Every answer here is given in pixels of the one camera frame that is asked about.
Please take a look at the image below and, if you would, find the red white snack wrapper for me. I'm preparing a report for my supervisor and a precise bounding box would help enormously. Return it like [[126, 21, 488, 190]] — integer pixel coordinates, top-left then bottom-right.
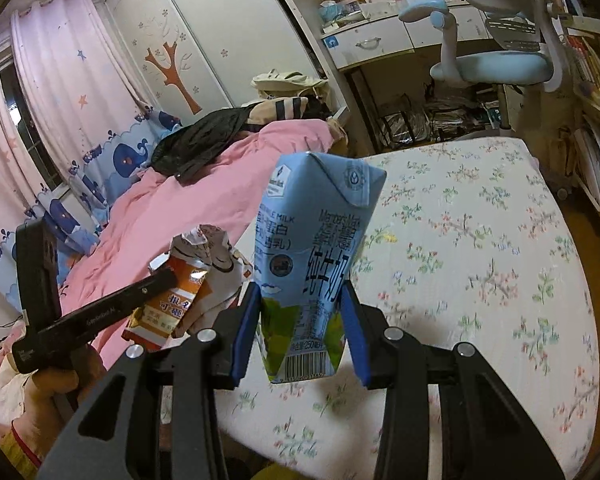
[[122, 224, 252, 351]]

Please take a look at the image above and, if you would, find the blue milk carton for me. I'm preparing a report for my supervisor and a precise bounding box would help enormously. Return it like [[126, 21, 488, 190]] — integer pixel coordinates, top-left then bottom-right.
[[253, 152, 387, 384]]

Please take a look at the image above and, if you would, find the person's left hand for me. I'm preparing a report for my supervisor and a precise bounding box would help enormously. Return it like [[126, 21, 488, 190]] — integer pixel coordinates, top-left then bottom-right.
[[12, 344, 106, 460]]

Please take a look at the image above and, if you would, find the pink duvet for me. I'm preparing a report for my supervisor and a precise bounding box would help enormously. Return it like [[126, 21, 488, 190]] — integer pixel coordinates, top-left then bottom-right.
[[54, 119, 349, 371]]

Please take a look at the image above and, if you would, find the whale print curtain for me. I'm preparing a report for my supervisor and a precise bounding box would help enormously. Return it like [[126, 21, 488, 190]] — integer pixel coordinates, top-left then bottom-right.
[[0, 0, 181, 310]]

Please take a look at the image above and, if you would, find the black jacket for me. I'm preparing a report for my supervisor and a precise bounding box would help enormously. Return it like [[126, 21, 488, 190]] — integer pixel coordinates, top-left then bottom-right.
[[150, 104, 254, 185]]

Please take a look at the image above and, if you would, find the floral bed sheet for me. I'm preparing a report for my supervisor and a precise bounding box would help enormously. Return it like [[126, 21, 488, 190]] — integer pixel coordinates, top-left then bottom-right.
[[215, 138, 600, 479]]

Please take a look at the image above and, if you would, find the white wardrobe with tree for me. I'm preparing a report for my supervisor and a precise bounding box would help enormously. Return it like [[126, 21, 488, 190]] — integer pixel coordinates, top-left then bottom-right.
[[104, 0, 317, 125]]

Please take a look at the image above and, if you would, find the striped beige pillow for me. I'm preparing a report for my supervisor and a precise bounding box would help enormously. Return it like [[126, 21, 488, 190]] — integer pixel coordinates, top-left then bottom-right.
[[242, 96, 332, 132]]

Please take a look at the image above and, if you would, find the cream canvas bag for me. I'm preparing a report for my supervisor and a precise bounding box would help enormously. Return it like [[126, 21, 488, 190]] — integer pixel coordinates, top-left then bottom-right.
[[251, 70, 328, 99]]

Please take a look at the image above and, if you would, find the white desk with drawers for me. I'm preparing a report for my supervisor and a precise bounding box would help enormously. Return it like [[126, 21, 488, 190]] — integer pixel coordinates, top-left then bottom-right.
[[322, 0, 491, 72]]

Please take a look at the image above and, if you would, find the blue grey desk chair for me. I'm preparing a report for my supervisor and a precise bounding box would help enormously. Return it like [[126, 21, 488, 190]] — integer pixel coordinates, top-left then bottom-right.
[[399, 0, 572, 136]]

